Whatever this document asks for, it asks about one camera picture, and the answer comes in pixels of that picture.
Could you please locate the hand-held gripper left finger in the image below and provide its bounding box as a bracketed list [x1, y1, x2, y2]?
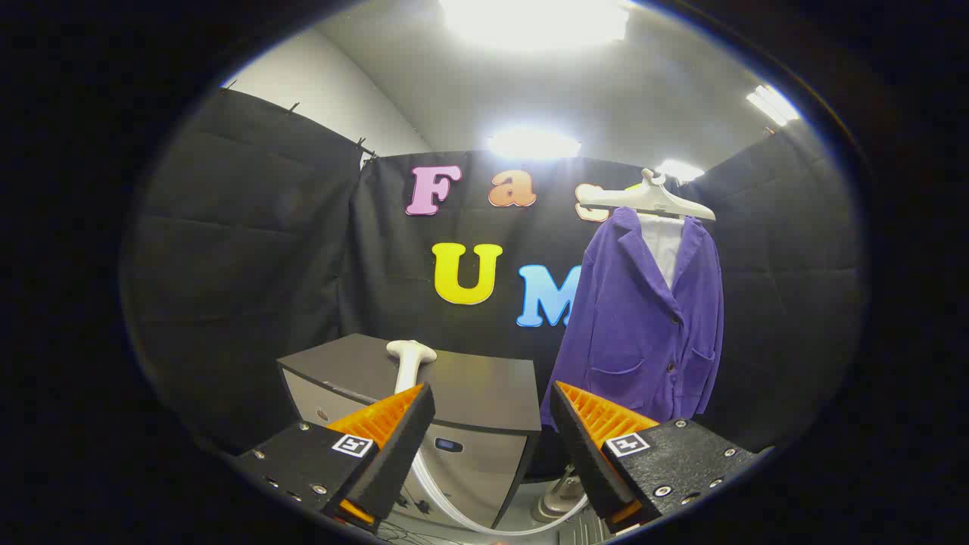
[235, 382, 437, 534]

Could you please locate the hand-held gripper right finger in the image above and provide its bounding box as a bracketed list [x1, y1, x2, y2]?
[549, 380, 760, 534]

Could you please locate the purple corduroy jacket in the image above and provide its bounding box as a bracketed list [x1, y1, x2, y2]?
[540, 207, 724, 432]

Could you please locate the white shirt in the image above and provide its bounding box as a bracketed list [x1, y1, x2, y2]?
[638, 213, 686, 290]

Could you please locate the white clothes hanger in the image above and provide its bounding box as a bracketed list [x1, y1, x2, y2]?
[575, 168, 717, 223]

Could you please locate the grey stand base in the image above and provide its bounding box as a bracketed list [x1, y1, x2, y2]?
[530, 466, 588, 523]

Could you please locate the grey cabinet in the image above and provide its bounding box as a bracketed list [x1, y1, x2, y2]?
[277, 333, 543, 531]

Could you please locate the small ceiling light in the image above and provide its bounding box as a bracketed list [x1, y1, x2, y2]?
[655, 159, 705, 184]

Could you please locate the round ceiling light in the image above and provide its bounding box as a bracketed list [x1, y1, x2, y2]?
[488, 129, 582, 161]

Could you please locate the rectangular ceiling light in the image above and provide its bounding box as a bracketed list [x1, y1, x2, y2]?
[746, 83, 801, 127]

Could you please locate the large ceiling light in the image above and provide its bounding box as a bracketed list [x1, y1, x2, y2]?
[439, 0, 631, 48]

